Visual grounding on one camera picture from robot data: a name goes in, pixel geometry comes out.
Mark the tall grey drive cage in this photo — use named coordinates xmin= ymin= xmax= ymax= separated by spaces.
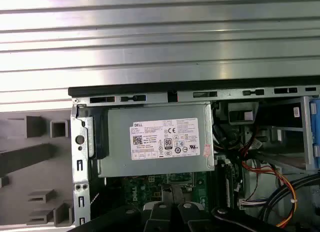
xmin=257 ymin=96 xmax=315 ymax=172

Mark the grey power supply white label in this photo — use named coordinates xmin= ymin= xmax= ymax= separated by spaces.
xmin=97 ymin=102 xmax=216 ymax=178

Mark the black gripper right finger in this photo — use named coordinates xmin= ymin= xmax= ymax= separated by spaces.
xmin=172 ymin=184 xmax=278 ymax=232

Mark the orange power wire bundle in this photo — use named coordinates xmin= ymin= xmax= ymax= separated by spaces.
xmin=238 ymin=139 xmax=300 ymax=229

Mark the thick black cable bundle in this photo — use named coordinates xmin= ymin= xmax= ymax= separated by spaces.
xmin=258 ymin=176 xmax=320 ymax=232

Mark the green motherboard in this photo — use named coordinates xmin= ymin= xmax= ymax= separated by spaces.
xmin=117 ymin=172 xmax=241 ymax=210

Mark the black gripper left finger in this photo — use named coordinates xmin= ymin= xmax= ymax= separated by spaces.
xmin=72 ymin=183 xmax=179 ymax=232

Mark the black open PC case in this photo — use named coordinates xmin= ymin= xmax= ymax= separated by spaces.
xmin=67 ymin=76 xmax=320 ymax=232

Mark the black RAM slot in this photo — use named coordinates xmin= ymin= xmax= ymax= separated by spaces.
xmin=211 ymin=157 xmax=227 ymax=209
xmin=226 ymin=164 xmax=238 ymax=209

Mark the grey plastic parts rack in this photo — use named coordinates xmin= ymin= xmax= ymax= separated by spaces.
xmin=0 ymin=109 xmax=76 ymax=228

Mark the blue plastic drive latch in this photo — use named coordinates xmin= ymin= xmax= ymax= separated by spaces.
xmin=308 ymin=96 xmax=320 ymax=168

